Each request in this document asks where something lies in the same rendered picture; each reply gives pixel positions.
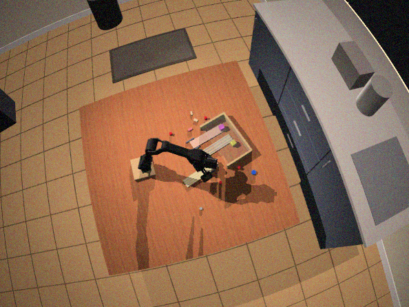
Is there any pale pink flat strip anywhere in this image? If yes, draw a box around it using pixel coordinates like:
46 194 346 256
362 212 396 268
190 134 209 149

